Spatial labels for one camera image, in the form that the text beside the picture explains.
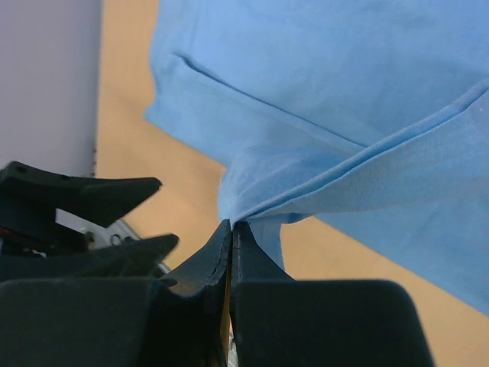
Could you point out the aluminium table frame rail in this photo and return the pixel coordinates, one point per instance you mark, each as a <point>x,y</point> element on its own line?
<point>98,237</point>

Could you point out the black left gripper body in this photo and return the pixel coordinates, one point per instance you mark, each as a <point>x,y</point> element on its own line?
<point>31,230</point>

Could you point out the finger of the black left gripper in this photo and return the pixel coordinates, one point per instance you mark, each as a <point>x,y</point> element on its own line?
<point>131,259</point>
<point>100,201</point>

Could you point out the light blue long sleeve shirt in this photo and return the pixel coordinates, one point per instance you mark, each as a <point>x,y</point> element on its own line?
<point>371,115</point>

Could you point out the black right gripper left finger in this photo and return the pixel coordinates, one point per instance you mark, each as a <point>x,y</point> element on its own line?
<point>180,319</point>

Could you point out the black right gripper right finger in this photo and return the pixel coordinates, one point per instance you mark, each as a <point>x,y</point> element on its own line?
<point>279,321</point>

